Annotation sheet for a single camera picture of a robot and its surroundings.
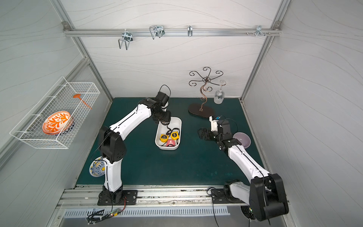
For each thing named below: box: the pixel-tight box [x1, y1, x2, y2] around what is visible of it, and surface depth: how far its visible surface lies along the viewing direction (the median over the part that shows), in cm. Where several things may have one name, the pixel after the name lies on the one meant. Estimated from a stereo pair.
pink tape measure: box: [165, 139, 176, 147], surface depth 95 cm
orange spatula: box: [72, 93, 93, 110], surface depth 80 cm
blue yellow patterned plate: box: [89, 156, 106, 177], surface depth 83 cm
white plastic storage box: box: [155, 116, 183, 151], surface depth 95 cm
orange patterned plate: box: [42, 110, 72, 135], surface depth 64 cm
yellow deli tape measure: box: [159, 133, 169, 143], surface depth 97 cm
